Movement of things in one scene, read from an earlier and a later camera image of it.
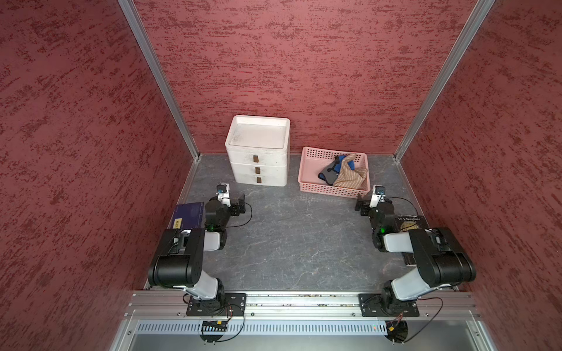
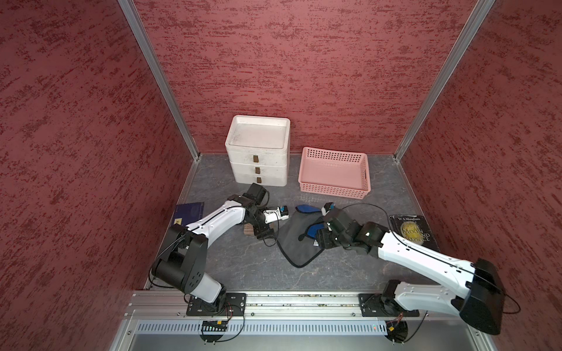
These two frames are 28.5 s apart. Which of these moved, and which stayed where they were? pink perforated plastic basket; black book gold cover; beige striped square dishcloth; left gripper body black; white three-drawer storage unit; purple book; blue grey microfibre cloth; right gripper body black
Moved: blue grey microfibre cloth; right gripper body black; left gripper body black; beige striped square dishcloth
Stayed: white three-drawer storage unit; black book gold cover; purple book; pink perforated plastic basket
